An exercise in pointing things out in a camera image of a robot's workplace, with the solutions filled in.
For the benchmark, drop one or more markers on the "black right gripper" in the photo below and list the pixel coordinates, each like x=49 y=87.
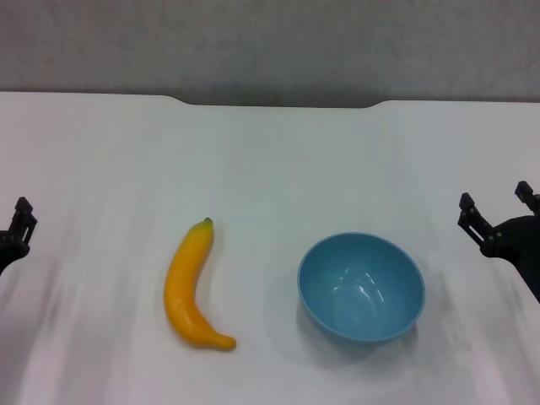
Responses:
x=525 y=240

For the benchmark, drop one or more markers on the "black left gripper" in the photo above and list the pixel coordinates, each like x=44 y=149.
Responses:
x=9 y=251

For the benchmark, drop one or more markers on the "yellow banana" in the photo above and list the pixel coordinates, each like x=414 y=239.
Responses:
x=185 y=270

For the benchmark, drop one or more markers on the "blue plastic bowl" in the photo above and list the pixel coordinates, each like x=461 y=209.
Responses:
x=358 y=295

